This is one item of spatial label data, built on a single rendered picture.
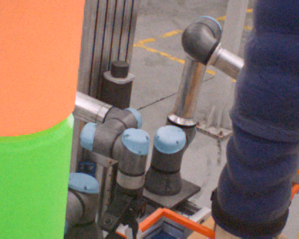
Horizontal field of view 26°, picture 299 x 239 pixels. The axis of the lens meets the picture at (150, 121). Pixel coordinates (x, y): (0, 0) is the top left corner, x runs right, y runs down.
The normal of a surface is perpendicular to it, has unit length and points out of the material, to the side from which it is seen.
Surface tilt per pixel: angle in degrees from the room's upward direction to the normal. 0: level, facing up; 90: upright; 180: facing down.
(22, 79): 90
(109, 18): 90
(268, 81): 78
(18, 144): 90
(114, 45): 90
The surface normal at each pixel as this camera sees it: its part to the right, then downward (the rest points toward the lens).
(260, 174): -0.41, 0.02
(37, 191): 0.72, 0.38
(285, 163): 0.23, 0.14
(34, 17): 0.52, 0.43
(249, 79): -0.83, -0.13
